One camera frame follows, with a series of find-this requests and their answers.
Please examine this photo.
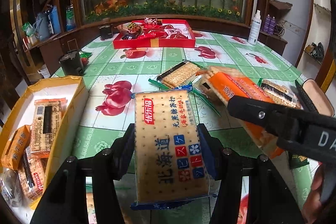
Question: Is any yellow cardboard box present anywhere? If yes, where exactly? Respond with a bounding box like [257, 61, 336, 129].
[0, 76, 90, 210]

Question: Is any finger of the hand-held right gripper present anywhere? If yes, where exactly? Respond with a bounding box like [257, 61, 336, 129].
[227, 95, 300, 140]

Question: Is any blue-trim square cracker packet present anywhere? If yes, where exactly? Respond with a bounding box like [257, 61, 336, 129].
[130, 90, 219, 210]

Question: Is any dark wooden cabinet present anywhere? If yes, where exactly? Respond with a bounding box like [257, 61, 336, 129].
[10, 0, 79, 77]

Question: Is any clear plastic water bottle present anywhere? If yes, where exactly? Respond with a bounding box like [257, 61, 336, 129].
[65, 5, 76, 31]

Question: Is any dark green cracker packet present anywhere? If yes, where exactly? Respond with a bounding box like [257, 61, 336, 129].
[289, 152, 309, 169]

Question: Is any green and white pouch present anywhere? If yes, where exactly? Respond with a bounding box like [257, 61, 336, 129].
[21, 22, 34, 38]

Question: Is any heap of red wrapped candies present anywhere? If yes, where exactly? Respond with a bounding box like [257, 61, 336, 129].
[117, 17, 191, 41]

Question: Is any white spray bottle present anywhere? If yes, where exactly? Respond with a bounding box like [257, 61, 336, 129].
[248, 10, 261, 45]

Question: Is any person's right hand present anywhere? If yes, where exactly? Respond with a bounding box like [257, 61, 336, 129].
[301, 165, 336, 224]

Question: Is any square cracker packet black strip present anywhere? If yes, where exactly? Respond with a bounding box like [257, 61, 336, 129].
[148, 59, 204, 90]

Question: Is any pile of cracker packets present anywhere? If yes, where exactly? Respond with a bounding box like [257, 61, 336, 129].
[0, 98, 69, 207]

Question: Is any black cylindrical container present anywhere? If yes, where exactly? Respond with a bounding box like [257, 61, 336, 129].
[59, 49, 84, 76]

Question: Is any blue thermos flask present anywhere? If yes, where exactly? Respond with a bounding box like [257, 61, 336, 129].
[50, 5, 61, 34]

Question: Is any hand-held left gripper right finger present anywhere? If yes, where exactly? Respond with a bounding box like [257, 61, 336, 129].
[197, 123, 306, 224]

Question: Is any red gift box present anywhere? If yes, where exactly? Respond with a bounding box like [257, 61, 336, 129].
[113, 19, 196, 49]

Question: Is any small red green snack packet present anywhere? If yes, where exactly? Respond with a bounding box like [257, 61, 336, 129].
[79, 51, 92, 65]

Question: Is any grey blue kettle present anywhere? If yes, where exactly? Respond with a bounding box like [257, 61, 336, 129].
[33, 13, 51, 41]

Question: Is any round cracker packet black strip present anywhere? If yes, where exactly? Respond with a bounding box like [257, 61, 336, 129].
[259, 78, 302, 110]

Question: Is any orange cracker packet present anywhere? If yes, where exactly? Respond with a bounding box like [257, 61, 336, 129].
[207, 72, 285, 159]

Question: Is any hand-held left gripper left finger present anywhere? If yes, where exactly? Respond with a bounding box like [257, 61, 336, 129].
[30, 123, 137, 224]

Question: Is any open brown glasses case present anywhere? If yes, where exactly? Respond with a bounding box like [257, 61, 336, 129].
[294, 78, 335, 117]

